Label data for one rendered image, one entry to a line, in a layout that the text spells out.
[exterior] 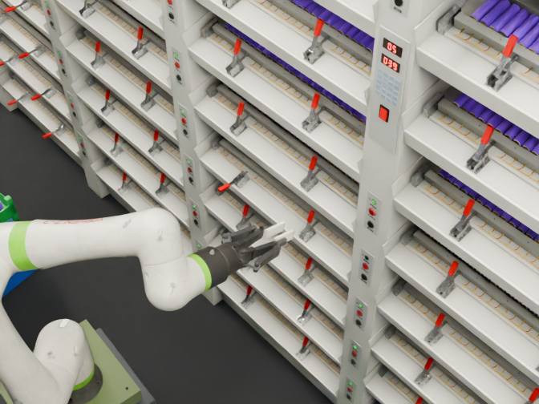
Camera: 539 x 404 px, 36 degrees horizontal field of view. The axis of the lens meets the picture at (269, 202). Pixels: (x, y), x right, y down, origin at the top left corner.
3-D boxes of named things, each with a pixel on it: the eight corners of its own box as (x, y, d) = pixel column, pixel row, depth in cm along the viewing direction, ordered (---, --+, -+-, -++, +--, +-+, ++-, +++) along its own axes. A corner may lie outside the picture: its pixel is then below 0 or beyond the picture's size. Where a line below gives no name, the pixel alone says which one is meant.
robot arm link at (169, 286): (142, 314, 191) (169, 322, 183) (128, 263, 188) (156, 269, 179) (189, 291, 199) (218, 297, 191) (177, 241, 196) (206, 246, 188)
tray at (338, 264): (351, 290, 216) (346, 274, 208) (202, 166, 246) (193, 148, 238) (403, 237, 221) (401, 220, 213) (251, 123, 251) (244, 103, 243)
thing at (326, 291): (346, 332, 232) (340, 313, 220) (207, 211, 261) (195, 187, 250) (396, 281, 236) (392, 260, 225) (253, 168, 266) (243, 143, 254)
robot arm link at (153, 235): (59, 259, 203) (34, 276, 193) (46, 214, 200) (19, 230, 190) (193, 246, 190) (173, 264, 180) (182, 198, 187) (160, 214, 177)
